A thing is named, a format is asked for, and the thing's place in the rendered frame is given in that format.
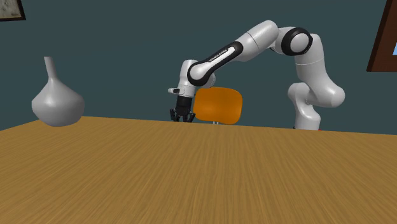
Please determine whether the dark framed wall picture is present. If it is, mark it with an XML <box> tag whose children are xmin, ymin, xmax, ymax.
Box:
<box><xmin>0</xmin><ymin>0</ymin><xmax>27</xmax><ymax>22</ymax></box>

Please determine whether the orange chair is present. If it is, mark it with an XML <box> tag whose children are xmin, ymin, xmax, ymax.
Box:
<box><xmin>193</xmin><ymin>87</ymin><xmax>243</xmax><ymax>125</ymax></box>

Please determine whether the grey long-necked vase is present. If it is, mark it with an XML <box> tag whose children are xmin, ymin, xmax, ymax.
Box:
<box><xmin>31</xmin><ymin>56</ymin><xmax>85</xmax><ymax>127</ymax></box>

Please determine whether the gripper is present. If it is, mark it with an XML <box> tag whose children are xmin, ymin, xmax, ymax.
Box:
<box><xmin>169</xmin><ymin>95</ymin><xmax>196</xmax><ymax>123</ymax></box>

